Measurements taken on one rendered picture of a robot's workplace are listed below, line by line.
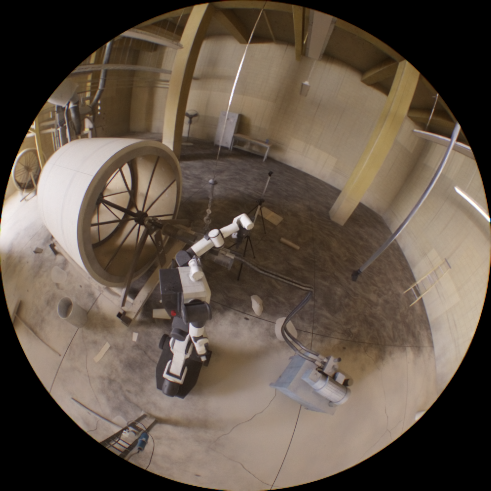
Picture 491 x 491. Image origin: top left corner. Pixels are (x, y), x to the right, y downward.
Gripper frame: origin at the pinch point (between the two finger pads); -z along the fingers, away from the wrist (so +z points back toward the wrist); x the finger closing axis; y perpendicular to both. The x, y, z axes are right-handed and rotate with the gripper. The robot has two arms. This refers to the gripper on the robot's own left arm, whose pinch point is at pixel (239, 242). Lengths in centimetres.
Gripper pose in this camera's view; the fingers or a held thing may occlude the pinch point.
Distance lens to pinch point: 139.0
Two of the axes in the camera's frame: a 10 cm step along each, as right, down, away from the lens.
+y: -9.3, -3.6, 0.2
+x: 2.7, -6.5, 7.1
